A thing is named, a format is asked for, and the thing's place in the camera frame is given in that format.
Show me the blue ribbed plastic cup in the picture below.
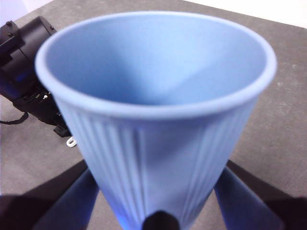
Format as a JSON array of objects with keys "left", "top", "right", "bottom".
[{"left": 35, "top": 11, "right": 278, "bottom": 230}]

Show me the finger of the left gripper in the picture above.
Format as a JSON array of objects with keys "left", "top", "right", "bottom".
[{"left": 53, "top": 124, "right": 70, "bottom": 139}]

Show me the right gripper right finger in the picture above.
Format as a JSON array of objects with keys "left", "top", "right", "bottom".
[{"left": 214, "top": 160, "right": 307, "bottom": 230}]

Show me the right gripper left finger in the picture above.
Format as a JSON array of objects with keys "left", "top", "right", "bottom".
[{"left": 0, "top": 160, "right": 99, "bottom": 230}]

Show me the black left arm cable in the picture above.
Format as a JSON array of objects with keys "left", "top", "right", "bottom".
[{"left": 0, "top": 112, "right": 30, "bottom": 126}]

